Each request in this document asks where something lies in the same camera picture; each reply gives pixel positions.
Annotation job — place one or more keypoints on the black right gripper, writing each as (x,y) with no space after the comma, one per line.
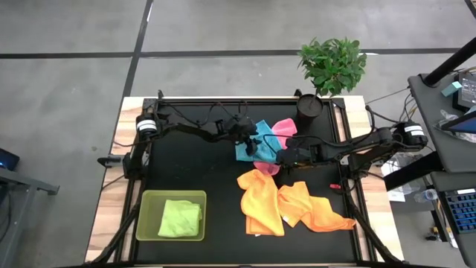
(305,154)

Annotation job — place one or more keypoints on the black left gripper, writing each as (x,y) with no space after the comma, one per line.
(241,129)

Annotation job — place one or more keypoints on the blue microfiber towel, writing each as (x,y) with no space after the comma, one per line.
(267,152)

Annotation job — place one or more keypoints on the pink microfiber towel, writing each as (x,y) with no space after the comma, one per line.
(285,128)

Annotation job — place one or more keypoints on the orange microfiber towel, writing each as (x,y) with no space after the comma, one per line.
(320,217)
(260,204)

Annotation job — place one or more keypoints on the lime green microfiber towel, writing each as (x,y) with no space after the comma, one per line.
(180,219)

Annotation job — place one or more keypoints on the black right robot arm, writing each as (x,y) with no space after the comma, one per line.
(413,132)

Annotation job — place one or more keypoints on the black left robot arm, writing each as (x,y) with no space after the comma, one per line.
(147,126)

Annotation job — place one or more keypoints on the green plant in black pot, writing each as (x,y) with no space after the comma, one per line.
(332,67)

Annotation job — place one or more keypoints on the white paper sheet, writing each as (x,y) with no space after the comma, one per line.
(396,195)

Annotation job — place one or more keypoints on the translucent green plastic bin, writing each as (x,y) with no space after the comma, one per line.
(147,212)

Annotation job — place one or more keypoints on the black table clamp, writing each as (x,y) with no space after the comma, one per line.
(108,161)

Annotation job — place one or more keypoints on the grey side desk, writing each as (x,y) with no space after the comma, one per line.
(427,123)

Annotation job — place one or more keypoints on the clear plastic water bottle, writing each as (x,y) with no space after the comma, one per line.
(427,195)

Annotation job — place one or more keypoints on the small teal box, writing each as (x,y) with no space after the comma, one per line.
(451,88)

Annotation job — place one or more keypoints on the dark tablet screen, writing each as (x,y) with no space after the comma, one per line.
(465,124)

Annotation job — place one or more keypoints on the backlit black keyboard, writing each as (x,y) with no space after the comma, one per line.
(463,210)

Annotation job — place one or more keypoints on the black pole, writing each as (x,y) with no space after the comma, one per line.
(450,61)

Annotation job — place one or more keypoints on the black electronic device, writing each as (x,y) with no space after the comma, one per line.
(466,91)

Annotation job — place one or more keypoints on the grey metal side table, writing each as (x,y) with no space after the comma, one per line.
(15,186)

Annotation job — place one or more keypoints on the black device blue light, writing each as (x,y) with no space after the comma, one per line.
(7,160)

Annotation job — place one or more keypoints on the black metal table frame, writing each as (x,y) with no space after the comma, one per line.
(150,102)

